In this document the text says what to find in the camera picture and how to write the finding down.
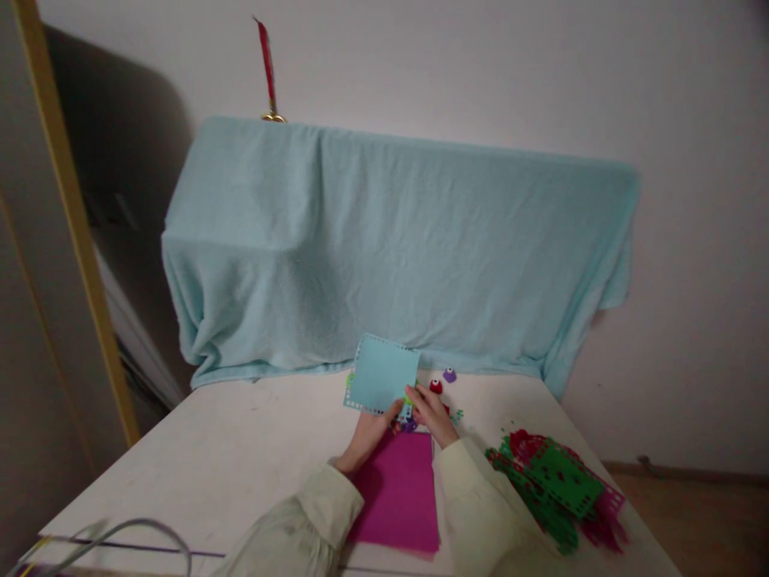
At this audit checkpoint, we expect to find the person's right hand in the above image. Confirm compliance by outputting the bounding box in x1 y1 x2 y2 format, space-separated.
404 384 462 450

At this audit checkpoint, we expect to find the person's left hand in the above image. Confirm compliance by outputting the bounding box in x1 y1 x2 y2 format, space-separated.
334 398 405 474

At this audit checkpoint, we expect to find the light blue punched paper sheet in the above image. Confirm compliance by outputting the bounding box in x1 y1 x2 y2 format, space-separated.
342 332 421 420

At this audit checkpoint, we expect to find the magenta paper sheet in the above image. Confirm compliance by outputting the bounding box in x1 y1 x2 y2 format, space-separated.
345 430 442 555

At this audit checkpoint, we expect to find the pile of green red punched sheets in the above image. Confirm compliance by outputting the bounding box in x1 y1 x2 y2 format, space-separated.
484 427 630 556

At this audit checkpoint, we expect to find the light blue towel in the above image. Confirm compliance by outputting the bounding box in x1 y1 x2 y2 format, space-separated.
160 115 642 402

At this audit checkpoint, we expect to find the red ribbon with gold bell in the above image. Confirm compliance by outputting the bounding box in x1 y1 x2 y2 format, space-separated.
252 14 288 124

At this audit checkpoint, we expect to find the grey cable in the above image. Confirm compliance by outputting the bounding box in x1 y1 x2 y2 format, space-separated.
0 518 193 577

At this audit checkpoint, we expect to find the wooden door frame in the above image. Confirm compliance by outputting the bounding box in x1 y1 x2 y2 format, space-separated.
13 0 143 449

